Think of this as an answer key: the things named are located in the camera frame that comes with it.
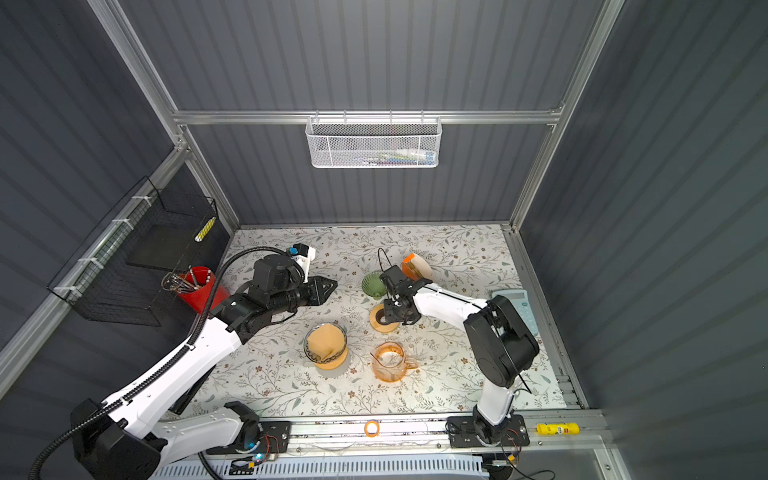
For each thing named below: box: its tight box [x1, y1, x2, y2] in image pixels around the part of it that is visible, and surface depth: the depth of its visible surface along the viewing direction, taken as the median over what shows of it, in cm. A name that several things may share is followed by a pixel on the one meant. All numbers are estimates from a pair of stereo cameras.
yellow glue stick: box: [536, 423, 581, 436], surface depth 75 cm
